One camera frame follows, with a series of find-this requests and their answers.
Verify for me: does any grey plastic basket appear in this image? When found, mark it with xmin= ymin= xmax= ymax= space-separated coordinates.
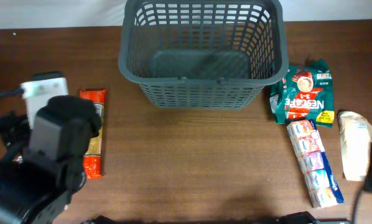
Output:
xmin=118 ymin=0 xmax=289 ymax=109

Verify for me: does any pink blue tissue multipack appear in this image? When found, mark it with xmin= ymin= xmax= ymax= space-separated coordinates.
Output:
xmin=287 ymin=120 xmax=345 ymax=208

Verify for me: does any green Nescafe coffee bag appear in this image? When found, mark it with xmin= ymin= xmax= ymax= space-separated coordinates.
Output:
xmin=269 ymin=60 xmax=335 ymax=128

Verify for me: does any orange spaghetti packet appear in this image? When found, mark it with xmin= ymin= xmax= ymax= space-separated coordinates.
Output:
xmin=80 ymin=89 xmax=106 ymax=179

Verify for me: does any cream paper pouch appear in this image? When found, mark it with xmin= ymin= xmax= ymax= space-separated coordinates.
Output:
xmin=338 ymin=111 xmax=372 ymax=181

